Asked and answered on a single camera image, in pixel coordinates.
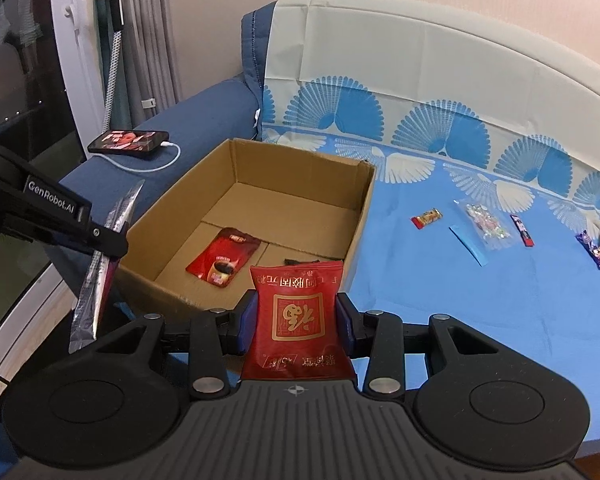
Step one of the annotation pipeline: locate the red coffee sachet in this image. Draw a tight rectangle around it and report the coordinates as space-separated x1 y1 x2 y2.
186 228 261 288

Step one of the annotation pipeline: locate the red snack packet gold print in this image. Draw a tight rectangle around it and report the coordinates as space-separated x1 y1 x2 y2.
242 261 356 380

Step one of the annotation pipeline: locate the silver stick sachet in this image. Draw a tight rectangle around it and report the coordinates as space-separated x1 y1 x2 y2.
68 180 145 354

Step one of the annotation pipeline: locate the red gold candy bar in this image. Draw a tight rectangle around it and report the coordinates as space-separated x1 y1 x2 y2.
411 208 443 230

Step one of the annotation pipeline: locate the light blue stick sachet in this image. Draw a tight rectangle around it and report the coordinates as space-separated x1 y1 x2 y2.
450 226 488 266

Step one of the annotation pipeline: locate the clear bag of candies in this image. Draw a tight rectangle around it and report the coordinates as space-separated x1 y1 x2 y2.
454 198 514 250

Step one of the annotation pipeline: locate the dark red blue stick sachet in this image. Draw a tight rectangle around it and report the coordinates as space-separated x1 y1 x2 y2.
510 214 534 248

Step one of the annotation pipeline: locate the purple chocolate bar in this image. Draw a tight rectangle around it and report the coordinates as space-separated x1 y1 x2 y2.
576 230 600 270

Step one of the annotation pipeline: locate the brown cardboard box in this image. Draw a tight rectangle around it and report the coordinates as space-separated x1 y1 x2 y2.
114 139 375 322

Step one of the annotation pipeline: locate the black smartphone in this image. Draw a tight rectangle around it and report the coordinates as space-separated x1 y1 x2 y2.
87 130 170 158

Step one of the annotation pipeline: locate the grey curtain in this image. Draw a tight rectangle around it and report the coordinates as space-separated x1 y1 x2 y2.
93 0 182 129

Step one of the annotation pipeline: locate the blue sofa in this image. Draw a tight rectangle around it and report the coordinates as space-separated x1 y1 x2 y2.
44 1 282 302

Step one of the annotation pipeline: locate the white window frame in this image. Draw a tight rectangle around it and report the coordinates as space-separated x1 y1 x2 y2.
50 0 104 148

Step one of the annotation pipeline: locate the white charging cable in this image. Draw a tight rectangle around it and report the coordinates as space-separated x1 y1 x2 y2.
98 140 182 175

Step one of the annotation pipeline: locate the garment steamer with braided hose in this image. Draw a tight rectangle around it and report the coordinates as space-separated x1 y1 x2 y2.
81 0 128 134

